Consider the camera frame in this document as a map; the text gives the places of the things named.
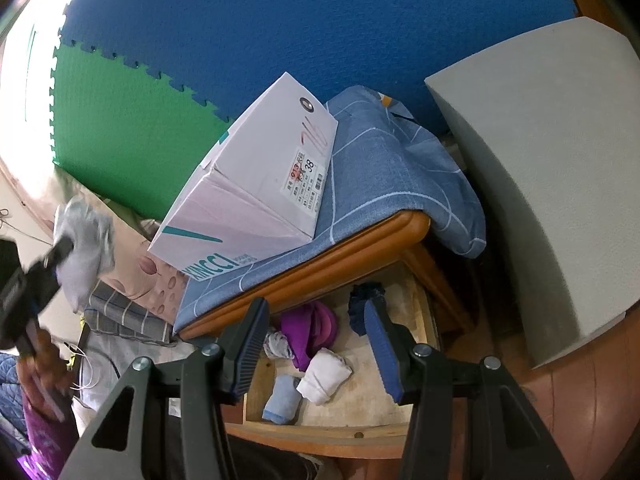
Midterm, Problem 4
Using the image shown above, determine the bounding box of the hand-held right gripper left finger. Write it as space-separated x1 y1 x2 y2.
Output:
60 297 271 480

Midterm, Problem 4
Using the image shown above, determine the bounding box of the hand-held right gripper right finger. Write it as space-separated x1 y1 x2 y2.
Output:
364 299 576 480

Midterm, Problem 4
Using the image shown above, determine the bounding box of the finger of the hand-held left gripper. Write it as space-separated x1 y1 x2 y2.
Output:
40 236 76 276

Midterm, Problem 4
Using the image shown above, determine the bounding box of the grey white sock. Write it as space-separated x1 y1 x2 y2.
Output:
52 197 117 311

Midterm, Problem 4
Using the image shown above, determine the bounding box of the wooden drawer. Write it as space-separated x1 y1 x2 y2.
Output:
220 265 471 461

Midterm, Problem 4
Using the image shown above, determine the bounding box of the dark blue sock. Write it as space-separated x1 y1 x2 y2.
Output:
347 282 388 338

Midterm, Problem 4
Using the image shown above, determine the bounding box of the light blue sock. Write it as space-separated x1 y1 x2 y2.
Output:
262 374 303 425

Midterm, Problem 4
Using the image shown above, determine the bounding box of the white shoe box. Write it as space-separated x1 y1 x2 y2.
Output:
147 71 338 286

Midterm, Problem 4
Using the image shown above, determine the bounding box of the purple underwear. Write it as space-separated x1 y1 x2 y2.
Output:
280 302 341 372

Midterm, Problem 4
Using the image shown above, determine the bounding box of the person's left hand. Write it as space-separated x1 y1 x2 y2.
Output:
17 327 76 421

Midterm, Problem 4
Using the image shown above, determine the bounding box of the small grey sock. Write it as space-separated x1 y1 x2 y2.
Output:
264 327 296 361

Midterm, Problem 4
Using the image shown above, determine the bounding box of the grey plaid cloth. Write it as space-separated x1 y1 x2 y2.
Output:
82 280 178 348

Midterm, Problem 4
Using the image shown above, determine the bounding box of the floral pink curtain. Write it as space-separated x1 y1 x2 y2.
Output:
50 165 191 326

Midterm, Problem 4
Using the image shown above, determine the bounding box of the white cloth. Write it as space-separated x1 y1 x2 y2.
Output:
70 330 188 411

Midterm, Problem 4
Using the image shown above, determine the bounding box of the wooden nightstand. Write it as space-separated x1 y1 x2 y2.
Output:
177 210 476 341

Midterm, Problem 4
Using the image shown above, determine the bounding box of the green foam mat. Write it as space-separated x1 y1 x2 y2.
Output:
47 40 238 221

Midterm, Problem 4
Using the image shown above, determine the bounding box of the purple patterned cloth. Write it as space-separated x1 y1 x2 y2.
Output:
15 395 81 480

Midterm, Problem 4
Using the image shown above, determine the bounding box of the blue checked cloth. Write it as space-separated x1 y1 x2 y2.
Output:
174 85 488 336

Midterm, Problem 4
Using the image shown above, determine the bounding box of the grey flat panel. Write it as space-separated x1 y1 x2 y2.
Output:
424 16 640 371

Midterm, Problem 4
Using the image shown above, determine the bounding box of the blue foam mat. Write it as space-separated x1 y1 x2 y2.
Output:
57 0 583 133

